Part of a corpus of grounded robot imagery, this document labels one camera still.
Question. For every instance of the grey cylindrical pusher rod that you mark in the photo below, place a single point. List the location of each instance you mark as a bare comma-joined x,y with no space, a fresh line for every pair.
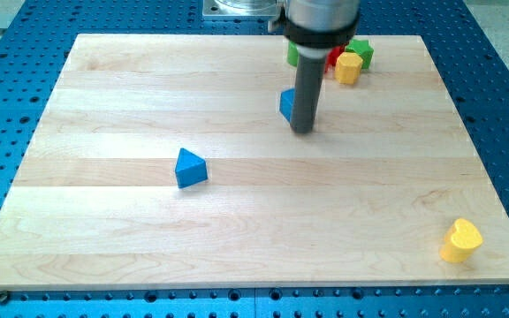
308,81

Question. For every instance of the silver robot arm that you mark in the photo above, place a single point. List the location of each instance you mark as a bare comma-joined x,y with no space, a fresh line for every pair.
315,27

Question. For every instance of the green block left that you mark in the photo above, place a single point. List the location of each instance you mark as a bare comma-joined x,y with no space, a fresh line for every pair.
292,54

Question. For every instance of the red block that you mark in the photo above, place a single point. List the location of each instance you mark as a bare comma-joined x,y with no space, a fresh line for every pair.
332,57

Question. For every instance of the yellow hexagon block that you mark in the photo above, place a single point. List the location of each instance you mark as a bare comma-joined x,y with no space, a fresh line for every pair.
348,68

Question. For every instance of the green star block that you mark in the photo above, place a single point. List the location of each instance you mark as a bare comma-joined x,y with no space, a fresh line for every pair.
363,49

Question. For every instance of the light wooden board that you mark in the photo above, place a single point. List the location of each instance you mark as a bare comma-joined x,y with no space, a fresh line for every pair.
364,199

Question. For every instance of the blue triangular prism block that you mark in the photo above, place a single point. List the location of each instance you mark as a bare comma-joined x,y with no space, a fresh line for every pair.
190,169

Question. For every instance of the yellow heart block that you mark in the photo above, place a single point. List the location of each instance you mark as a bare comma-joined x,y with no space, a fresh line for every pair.
460,241

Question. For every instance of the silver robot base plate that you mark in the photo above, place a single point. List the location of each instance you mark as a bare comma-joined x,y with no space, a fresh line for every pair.
238,8

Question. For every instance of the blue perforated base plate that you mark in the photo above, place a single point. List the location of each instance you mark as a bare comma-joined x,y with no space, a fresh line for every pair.
35,44

